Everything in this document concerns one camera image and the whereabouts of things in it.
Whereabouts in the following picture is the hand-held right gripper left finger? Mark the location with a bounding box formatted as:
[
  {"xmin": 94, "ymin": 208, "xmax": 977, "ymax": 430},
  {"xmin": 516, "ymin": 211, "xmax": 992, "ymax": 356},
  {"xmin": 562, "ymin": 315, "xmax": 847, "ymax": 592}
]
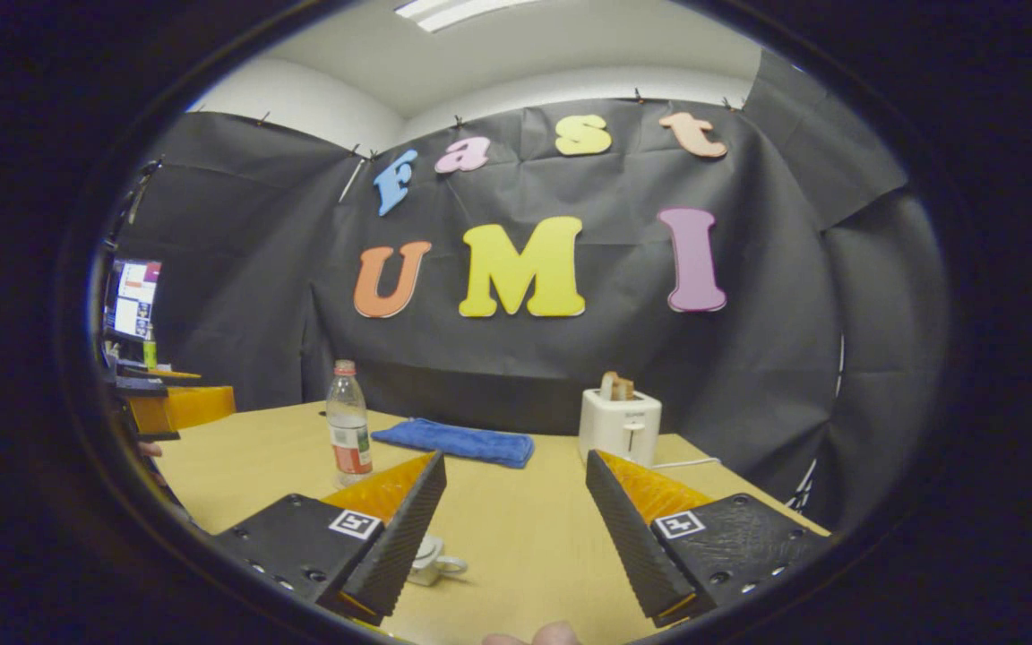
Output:
[{"xmin": 210, "ymin": 450, "xmax": 448, "ymax": 626}]

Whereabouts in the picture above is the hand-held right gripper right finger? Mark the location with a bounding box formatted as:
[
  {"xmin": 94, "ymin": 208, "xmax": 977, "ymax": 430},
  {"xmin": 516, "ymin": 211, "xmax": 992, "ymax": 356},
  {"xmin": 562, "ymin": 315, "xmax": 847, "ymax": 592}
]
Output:
[{"xmin": 584, "ymin": 450, "xmax": 834, "ymax": 630}]

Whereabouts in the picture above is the white teacup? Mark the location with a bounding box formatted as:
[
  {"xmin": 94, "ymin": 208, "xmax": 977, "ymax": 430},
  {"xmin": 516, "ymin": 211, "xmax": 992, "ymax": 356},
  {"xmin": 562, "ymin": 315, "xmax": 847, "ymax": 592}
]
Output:
[{"xmin": 407, "ymin": 535, "xmax": 469, "ymax": 588}]

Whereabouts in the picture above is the clear plastic water bottle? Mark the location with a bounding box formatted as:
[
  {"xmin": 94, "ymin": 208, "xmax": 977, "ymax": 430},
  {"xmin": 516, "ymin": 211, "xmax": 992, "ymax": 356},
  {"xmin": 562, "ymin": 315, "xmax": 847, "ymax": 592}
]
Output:
[{"xmin": 326, "ymin": 360, "xmax": 374, "ymax": 487}]

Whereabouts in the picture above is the computer monitor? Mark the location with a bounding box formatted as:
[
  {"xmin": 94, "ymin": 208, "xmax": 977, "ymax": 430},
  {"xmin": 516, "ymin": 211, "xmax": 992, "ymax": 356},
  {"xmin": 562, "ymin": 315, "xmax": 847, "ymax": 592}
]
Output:
[{"xmin": 104, "ymin": 260, "xmax": 163, "ymax": 341}]

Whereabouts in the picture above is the blue towel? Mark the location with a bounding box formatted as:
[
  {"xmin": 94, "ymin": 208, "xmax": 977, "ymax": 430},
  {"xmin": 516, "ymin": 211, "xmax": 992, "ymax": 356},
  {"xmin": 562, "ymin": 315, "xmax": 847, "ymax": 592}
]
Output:
[{"xmin": 371, "ymin": 418, "xmax": 535, "ymax": 469}]

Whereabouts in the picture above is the white toaster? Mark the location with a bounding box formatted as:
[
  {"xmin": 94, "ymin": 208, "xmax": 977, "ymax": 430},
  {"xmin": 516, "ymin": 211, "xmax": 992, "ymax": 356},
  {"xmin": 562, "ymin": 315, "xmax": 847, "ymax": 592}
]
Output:
[{"xmin": 579, "ymin": 388, "xmax": 662, "ymax": 467}]

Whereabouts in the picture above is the black backdrop cloth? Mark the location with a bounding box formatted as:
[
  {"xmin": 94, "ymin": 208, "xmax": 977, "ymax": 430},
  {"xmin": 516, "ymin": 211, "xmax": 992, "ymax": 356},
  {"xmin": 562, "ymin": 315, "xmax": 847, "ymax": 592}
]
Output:
[{"xmin": 90, "ymin": 49, "xmax": 951, "ymax": 534}]

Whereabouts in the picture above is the ceiling light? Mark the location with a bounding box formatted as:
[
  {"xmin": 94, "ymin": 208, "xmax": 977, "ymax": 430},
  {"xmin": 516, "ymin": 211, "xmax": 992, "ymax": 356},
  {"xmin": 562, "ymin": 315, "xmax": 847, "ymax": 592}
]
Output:
[{"xmin": 393, "ymin": 0, "xmax": 539, "ymax": 34}]

